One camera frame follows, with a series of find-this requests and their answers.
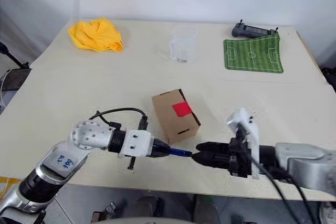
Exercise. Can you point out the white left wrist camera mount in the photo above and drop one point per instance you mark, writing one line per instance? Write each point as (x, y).
(136, 142)

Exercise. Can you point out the black stand pole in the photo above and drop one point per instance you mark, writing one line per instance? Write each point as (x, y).
(13, 57)

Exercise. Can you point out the yellow crumpled cloth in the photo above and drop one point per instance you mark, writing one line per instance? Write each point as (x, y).
(94, 35)

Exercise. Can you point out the brown cardboard box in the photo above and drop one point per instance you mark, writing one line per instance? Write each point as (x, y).
(168, 119)

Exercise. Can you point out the grey handheld controller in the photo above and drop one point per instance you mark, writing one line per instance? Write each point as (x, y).
(249, 31)

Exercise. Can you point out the red tape patch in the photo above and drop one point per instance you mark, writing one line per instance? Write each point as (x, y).
(181, 109)

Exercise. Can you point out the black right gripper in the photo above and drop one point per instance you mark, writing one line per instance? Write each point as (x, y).
(239, 155)

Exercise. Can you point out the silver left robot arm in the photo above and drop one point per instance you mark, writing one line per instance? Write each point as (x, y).
(86, 134)

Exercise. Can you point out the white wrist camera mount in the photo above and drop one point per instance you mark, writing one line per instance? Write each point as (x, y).
(136, 142)
(246, 121)

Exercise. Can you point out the yellow cardboard carton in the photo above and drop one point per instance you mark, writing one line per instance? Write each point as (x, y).
(8, 186)

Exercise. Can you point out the black equipment part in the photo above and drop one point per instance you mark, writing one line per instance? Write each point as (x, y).
(330, 78)

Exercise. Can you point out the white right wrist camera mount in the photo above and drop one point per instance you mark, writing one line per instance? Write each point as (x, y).
(246, 121)

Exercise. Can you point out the metal bracket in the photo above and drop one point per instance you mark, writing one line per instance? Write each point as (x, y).
(103, 213)

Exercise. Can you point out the black mesh tray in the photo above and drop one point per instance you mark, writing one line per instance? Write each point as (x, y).
(17, 78)

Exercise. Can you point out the pale rounded robot torso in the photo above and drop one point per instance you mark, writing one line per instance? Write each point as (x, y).
(147, 221)

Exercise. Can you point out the clear plastic measuring cup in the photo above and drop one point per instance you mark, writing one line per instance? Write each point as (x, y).
(183, 45)

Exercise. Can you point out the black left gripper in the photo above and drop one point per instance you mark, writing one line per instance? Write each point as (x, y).
(155, 153)

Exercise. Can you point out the green soccer field mat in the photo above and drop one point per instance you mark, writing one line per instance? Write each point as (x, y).
(252, 54)

